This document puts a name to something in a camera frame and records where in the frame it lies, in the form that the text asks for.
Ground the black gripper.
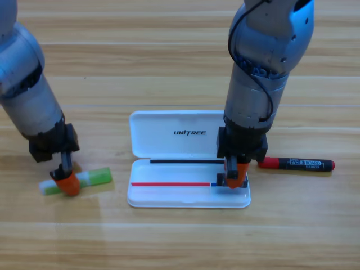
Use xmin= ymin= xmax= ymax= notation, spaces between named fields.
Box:
xmin=215 ymin=123 xmax=268 ymax=190
xmin=28 ymin=122 xmax=80 ymax=197

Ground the white Unitree pencil case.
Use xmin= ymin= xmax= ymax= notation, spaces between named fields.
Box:
xmin=127 ymin=110 xmax=251 ymax=209

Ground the green and white eraser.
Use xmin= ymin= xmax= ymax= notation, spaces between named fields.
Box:
xmin=39 ymin=166 xmax=113 ymax=196

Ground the red black whiteboard marker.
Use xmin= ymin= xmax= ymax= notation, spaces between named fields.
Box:
xmin=258 ymin=156 xmax=336 ymax=171

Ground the thin dark arm cable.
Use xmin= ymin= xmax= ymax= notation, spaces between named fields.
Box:
xmin=227 ymin=0 xmax=275 ymax=123

